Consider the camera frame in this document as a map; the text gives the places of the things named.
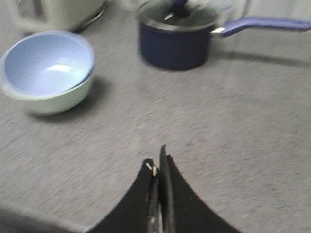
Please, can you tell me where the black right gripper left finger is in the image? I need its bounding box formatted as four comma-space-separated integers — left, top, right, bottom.
86, 159, 159, 233

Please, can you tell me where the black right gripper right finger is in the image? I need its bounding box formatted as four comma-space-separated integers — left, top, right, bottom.
159, 145, 239, 233

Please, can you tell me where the green bowl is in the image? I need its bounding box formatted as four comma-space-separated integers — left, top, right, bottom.
1, 75, 94, 115

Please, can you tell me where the blue bowl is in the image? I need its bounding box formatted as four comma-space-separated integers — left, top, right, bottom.
0, 30, 95, 97

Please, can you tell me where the dark blue saucepan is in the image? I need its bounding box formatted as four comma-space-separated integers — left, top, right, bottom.
139, 17, 311, 70

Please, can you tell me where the glass pot lid blue knob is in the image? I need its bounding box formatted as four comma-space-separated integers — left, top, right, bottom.
138, 0, 219, 31

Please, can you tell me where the cream toaster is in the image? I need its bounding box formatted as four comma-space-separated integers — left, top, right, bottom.
7, 0, 107, 33

